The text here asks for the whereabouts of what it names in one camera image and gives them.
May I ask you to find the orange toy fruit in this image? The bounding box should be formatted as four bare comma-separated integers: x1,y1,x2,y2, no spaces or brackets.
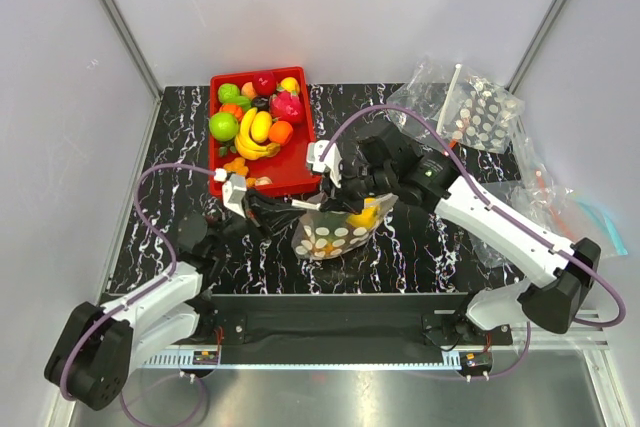
268,121,294,145

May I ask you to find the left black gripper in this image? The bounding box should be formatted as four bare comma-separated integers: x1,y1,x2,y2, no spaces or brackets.
207,187,305,252

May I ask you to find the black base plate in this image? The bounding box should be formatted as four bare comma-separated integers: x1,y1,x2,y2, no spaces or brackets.
178,293,512,368

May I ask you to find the clear zip bag pile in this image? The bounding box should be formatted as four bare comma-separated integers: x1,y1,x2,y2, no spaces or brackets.
386,56,455,150

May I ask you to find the green toy apple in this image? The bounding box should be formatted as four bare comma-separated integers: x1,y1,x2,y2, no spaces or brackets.
209,112,240,143

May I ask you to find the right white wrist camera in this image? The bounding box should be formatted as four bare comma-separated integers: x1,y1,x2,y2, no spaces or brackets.
306,140,342,188

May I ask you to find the yellow toy bell pepper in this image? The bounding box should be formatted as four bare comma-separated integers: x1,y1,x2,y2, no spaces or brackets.
346,198,388,231

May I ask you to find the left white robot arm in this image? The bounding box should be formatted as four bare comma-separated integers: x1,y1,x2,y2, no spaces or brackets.
44,189,305,411

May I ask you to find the red toy pomegranate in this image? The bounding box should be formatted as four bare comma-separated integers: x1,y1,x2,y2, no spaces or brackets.
252,71,278,97

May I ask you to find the polka dot zip bag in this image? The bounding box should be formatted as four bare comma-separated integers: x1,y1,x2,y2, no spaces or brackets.
291,194,398,261

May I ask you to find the yellow toy lemon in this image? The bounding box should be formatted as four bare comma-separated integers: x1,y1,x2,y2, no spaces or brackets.
278,77,300,95

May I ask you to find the green toy pepper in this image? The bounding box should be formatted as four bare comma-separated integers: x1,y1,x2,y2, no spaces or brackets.
217,83,241,104

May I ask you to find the pink toy dragon fruit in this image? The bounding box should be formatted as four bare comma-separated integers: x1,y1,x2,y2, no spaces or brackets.
270,91,305,125

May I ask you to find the toy pineapple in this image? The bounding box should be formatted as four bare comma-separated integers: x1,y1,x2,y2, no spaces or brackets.
292,212,373,261

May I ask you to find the red plastic tray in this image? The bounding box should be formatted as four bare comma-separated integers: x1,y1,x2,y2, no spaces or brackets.
208,66,320,198

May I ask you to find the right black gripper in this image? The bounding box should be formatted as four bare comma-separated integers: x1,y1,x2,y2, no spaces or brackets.
320,158,395,215

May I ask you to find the blue zipper plastic bag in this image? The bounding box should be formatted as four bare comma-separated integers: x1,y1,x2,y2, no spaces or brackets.
458,137,628,259

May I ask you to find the toy banana bunch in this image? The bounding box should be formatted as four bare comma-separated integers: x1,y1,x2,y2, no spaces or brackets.
234,108,280,160

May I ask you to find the purple cable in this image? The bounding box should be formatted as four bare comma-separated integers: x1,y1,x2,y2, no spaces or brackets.
319,104,627,326
58,163,226,401

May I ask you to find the orange toy ginger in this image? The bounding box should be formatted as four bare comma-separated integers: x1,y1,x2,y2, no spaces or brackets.
223,156,249,177

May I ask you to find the yellow toy mango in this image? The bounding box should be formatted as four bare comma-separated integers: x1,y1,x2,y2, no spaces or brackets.
250,111,273,143

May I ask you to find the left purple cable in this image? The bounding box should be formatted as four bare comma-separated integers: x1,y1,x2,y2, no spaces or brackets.
58,163,226,401

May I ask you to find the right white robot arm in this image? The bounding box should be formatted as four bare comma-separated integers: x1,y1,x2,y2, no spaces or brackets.
307,121,601,344

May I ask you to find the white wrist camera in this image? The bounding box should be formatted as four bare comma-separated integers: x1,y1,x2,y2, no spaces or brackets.
222,174,247,218
306,140,342,188

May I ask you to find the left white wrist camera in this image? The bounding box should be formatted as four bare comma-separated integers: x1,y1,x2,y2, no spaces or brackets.
222,174,247,218

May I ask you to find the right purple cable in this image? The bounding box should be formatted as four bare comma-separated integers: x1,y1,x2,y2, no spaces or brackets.
319,104,627,326

